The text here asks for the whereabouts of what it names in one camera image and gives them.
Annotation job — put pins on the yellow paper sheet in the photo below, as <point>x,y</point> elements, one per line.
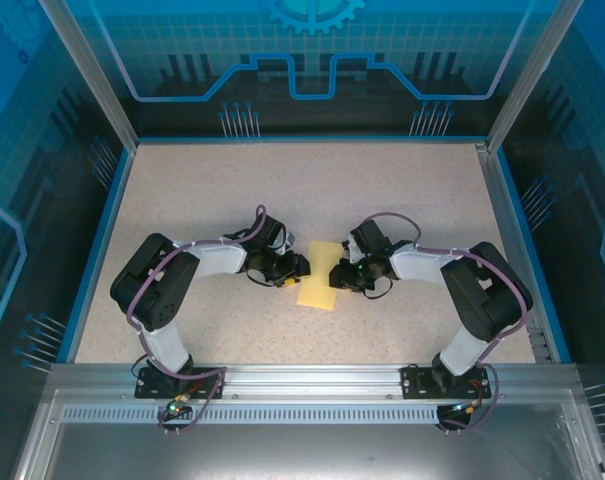
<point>318,292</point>

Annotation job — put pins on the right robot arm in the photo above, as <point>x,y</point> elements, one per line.
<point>482,290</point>

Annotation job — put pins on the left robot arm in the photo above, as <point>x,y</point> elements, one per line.
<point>152,290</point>

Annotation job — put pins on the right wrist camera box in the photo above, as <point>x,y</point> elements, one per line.
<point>353,251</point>

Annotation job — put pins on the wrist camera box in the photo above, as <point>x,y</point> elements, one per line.
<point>285,241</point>
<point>353,251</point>

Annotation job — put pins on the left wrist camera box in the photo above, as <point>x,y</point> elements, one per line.
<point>285,241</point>

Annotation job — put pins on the aluminium mounting rail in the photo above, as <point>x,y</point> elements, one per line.
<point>312,380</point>

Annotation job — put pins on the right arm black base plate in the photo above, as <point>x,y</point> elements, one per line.
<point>413,385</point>

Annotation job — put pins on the aluminium side rail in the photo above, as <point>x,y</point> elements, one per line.
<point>499,200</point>

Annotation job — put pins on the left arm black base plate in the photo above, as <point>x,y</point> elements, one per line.
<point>149,389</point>

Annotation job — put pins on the metal frame tray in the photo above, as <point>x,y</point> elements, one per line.
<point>307,455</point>

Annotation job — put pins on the aluminium frame post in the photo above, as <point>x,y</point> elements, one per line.
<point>93,75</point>
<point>531,75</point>

